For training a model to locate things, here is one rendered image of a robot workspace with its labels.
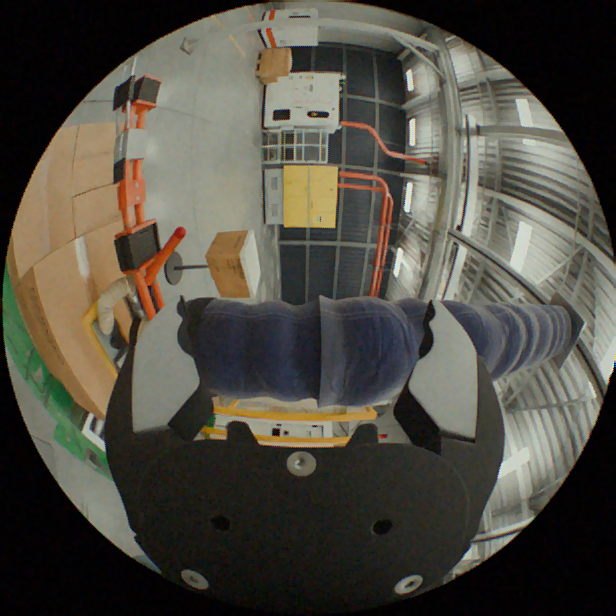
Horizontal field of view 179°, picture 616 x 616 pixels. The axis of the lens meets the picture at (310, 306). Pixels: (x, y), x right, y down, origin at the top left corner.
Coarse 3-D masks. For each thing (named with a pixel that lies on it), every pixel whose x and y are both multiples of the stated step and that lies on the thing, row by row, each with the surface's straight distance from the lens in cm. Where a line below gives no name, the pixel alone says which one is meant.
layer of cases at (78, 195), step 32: (64, 128) 126; (96, 128) 135; (64, 160) 120; (96, 160) 130; (32, 192) 111; (64, 192) 117; (96, 192) 127; (32, 224) 108; (64, 224) 114; (96, 224) 125; (32, 256) 106
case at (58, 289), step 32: (64, 256) 69; (96, 256) 76; (32, 288) 74; (64, 288) 69; (96, 288) 75; (32, 320) 101; (64, 320) 69; (128, 320) 86; (64, 352) 69; (96, 352) 76; (64, 384) 112; (96, 384) 77; (96, 416) 99
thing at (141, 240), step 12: (132, 228) 44; (144, 228) 47; (156, 228) 49; (120, 240) 45; (132, 240) 44; (144, 240) 47; (156, 240) 50; (120, 252) 45; (132, 252) 43; (144, 252) 47; (156, 252) 50; (120, 264) 46; (132, 264) 44; (144, 264) 45
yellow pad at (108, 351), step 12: (96, 312) 53; (84, 324) 52; (96, 324) 53; (96, 336) 53; (108, 336) 55; (120, 336) 58; (96, 348) 54; (108, 348) 55; (120, 348) 55; (108, 360) 56
